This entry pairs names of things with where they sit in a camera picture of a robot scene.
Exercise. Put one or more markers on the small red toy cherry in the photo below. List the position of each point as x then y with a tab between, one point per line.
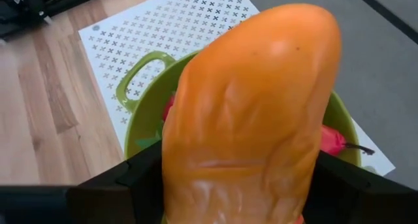
331	140

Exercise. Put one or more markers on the white perforated shelf riser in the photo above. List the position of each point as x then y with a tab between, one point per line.
147	28

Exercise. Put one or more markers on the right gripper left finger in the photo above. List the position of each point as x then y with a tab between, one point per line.
98	204

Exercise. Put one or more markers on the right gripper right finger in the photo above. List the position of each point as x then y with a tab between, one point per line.
359	201

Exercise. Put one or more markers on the green plastic colander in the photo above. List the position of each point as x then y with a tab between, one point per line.
147	103

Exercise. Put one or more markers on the orange toy mango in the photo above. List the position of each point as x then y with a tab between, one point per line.
251	119

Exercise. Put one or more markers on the large red toy strawberry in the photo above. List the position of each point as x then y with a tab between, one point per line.
168	108

